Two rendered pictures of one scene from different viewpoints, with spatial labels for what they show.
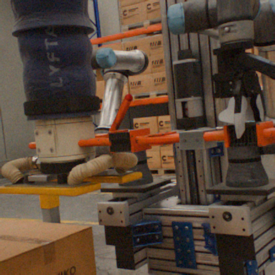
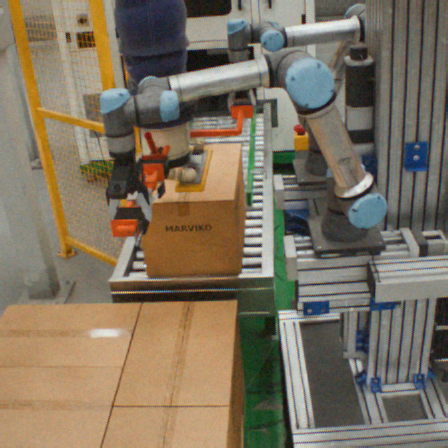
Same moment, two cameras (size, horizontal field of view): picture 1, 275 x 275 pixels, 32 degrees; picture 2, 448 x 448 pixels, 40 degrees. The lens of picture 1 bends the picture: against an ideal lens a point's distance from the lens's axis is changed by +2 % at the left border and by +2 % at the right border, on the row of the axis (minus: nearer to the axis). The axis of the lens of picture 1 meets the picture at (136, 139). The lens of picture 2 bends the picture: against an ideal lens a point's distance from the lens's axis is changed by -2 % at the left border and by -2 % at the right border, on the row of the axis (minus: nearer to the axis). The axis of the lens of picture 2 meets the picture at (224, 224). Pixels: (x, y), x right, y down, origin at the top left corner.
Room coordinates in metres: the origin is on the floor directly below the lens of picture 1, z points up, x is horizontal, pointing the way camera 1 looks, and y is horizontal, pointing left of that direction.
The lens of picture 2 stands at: (0.50, -1.65, 2.05)
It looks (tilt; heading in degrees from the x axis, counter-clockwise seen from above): 29 degrees down; 58
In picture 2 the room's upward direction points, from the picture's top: 5 degrees counter-clockwise
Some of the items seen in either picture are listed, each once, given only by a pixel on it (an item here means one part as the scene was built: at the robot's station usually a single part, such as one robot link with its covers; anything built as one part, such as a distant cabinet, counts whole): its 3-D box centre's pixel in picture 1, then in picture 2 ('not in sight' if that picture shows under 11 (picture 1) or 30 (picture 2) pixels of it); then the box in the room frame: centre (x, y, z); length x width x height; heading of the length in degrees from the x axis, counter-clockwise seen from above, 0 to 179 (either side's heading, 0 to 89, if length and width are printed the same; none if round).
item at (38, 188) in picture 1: (46, 183); not in sight; (1.37, 0.27, 1.16); 0.34 x 0.10 x 0.05; 51
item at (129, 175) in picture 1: (91, 172); (194, 165); (1.52, 0.16, 1.16); 0.34 x 0.10 x 0.05; 51
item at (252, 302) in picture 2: not in sight; (193, 303); (1.52, 0.30, 0.48); 0.70 x 0.03 x 0.15; 142
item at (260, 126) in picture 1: (248, 134); (128, 221); (1.07, -0.25, 1.27); 0.08 x 0.07 x 0.05; 51
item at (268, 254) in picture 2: not in sight; (268, 179); (2.49, 1.02, 0.50); 2.31 x 0.05 x 0.19; 52
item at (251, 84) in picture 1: (235, 72); (126, 169); (1.09, -0.24, 1.41); 0.09 x 0.08 x 0.12; 50
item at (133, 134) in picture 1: (129, 140); (152, 168); (1.29, 0.02, 1.27); 0.10 x 0.08 x 0.06; 141
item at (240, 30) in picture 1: (235, 34); (120, 141); (1.08, -0.24, 1.49); 0.08 x 0.08 x 0.05
